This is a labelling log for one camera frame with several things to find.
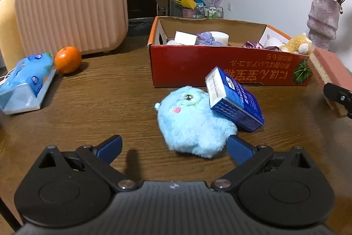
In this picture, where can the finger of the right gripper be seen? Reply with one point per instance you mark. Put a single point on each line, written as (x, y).
(339, 99)

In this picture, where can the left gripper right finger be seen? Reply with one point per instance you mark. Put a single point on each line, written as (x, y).
(249, 159)

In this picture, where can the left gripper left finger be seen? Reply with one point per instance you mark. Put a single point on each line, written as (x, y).
(98, 159)

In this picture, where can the pink layered sponge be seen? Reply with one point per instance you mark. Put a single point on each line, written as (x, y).
(328, 68)

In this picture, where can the yellow white plush toy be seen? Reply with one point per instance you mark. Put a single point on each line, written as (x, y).
(300, 44)

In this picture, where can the light blue plush toy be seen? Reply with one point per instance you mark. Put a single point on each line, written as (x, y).
(188, 125)

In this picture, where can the purple satin scrunchie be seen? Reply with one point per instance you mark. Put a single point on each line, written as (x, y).
(258, 46)

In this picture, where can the white foam cylinder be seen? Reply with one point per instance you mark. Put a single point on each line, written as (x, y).
(220, 37)

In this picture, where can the purple woven pouch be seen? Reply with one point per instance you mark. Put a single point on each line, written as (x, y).
(206, 39)

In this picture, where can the blue small carton box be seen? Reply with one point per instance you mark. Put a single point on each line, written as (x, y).
(230, 99)

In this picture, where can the purple textured vase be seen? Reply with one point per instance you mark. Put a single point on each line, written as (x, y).
(322, 22)

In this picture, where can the blue tissue pack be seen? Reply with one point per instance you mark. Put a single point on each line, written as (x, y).
(26, 86)

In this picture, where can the orange tangerine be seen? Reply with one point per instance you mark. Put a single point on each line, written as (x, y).
(68, 60)

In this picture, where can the red cardboard box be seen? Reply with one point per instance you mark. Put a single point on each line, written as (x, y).
(182, 65)

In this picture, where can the black bag on floor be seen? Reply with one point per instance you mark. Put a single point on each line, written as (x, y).
(140, 26)

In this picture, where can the white tag card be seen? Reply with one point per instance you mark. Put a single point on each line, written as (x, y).
(183, 38)

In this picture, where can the yellow thermos jug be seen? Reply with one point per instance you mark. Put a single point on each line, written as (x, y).
(11, 46)

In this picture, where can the pink ribbed small suitcase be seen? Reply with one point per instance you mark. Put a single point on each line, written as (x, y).
(90, 25)

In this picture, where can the storage cart with bottles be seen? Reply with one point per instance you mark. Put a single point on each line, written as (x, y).
(209, 12)

